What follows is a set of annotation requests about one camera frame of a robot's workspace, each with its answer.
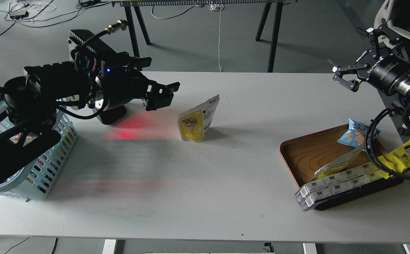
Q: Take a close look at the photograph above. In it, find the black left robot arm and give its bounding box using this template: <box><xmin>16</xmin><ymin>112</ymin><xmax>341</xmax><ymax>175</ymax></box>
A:
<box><xmin>0</xmin><ymin>20</ymin><xmax>180</xmax><ymax>184</ymax></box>

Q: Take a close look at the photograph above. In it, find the white hanging cable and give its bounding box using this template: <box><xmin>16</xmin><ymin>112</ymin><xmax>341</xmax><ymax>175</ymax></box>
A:
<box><xmin>210</xmin><ymin>4</ymin><xmax>225</xmax><ymax>72</ymax></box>

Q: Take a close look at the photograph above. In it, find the blue snack bag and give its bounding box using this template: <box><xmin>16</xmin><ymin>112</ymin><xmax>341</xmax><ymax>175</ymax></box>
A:
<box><xmin>337</xmin><ymin>118</ymin><xmax>369</xmax><ymax>147</ymax></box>

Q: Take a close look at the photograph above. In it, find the brown wooden tray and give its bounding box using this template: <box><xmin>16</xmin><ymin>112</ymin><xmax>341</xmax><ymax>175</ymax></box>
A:
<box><xmin>279</xmin><ymin>124</ymin><xmax>404</xmax><ymax>211</ymax></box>

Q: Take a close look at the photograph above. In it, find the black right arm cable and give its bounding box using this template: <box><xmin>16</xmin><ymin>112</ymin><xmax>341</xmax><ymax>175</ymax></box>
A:
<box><xmin>364</xmin><ymin>108</ymin><xmax>410</xmax><ymax>182</ymax></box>

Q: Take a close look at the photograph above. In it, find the white boxed snack pack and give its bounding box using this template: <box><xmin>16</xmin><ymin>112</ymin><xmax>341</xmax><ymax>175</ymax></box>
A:
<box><xmin>294</xmin><ymin>163</ymin><xmax>384</xmax><ymax>212</ymax></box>

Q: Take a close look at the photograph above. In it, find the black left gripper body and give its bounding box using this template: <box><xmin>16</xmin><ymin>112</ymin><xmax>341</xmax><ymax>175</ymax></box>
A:
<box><xmin>94</xmin><ymin>57</ymin><xmax>153</xmax><ymax>110</ymax></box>

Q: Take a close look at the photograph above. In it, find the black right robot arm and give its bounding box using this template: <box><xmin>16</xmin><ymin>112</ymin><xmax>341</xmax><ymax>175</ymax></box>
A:
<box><xmin>333</xmin><ymin>24</ymin><xmax>410</xmax><ymax>129</ymax></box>

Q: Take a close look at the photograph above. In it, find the black trestle table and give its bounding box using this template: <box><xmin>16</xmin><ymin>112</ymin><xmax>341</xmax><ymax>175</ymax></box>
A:
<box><xmin>105</xmin><ymin>0</ymin><xmax>290</xmax><ymax>73</ymax></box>

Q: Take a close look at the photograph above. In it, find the yellow nut snack pouch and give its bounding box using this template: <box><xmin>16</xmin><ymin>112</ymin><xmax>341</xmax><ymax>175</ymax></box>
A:
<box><xmin>177</xmin><ymin>95</ymin><xmax>219</xmax><ymax>143</ymax></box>

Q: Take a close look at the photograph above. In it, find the yellow cartoon snack bag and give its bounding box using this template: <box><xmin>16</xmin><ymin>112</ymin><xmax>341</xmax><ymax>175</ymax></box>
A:
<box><xmin>378</xmin><ymin>139</ymin><xmax>410</xmax><ymax>173</ymax></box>

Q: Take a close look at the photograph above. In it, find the yellow white flat pouch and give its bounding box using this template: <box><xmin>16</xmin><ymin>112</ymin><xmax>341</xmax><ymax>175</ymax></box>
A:
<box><xmin>311</xmin><ymin>144</ymin><xmax>364</xmax><ymax>181</ymax></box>

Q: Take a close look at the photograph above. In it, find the black barcode scanner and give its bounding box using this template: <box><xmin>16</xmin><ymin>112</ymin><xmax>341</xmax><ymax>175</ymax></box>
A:
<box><xmin>97</xmin><ymin>105</ymin><xmax>127</xmax><ymax>125</ymax></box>

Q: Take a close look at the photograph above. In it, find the light blue plastic basket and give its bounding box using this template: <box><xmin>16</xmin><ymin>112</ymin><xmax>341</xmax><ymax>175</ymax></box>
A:
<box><xmin>0</xmin><ymin>101</ymin><xmax>77</xmax><ymax>201</ymax></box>

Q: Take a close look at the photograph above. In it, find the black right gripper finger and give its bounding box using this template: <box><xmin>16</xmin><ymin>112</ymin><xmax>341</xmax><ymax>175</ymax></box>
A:
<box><xmin>357</xmin><ymin>21</ymin><xmax>402</xmax><ymax>59</ymax></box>
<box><xmin>328</xmin><ymin>59</ymin><xmax>369</xmax><ymax>92</ymax></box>

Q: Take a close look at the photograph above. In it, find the floor cables and adapter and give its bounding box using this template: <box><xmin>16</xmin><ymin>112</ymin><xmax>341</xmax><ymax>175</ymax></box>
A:
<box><xmin>0</xmin><ymin>0</ymin><xmax>110</xmax><ymax>49</ymax></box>

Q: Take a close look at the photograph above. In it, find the white office chair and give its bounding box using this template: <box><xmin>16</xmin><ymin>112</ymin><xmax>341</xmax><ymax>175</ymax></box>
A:
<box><xmin>374</xmin><ymin>0</ymin><xmax>410</xmax><ymax>60</ymax></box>

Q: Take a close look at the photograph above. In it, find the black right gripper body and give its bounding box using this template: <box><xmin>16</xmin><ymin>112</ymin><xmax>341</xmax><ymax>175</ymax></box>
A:
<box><xmin>358</xmin><ymin>48</ymin><xmax>410</xmax><ymax>96</ymax></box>

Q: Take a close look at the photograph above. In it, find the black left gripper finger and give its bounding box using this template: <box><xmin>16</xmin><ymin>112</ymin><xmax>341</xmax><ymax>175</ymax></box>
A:
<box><xmin>142</xmin><ymin>93</ymin><xmax>173</xmax><ymax>111</ymax></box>
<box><xmin>142</xmin><ymin>71</ymin><xmax>180</xmax><ymax>97</ymax></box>

